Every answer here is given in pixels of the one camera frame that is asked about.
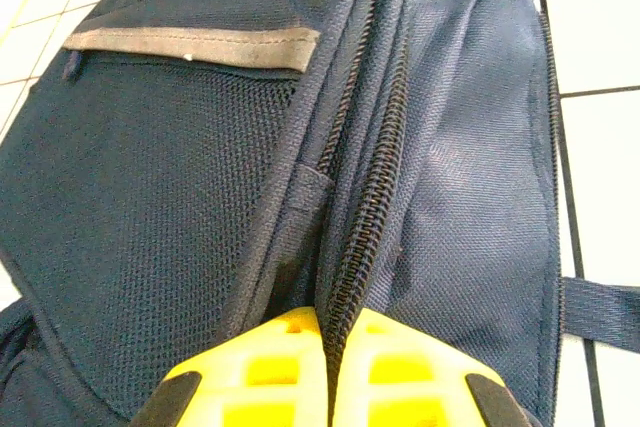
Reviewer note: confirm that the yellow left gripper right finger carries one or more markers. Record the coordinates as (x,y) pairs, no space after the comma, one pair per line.
(430,352)

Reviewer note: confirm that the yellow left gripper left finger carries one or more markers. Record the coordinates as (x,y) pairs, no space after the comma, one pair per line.
(280,347)

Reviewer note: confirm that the navy blue student backpack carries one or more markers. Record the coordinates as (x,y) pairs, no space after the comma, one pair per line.
(175,172)

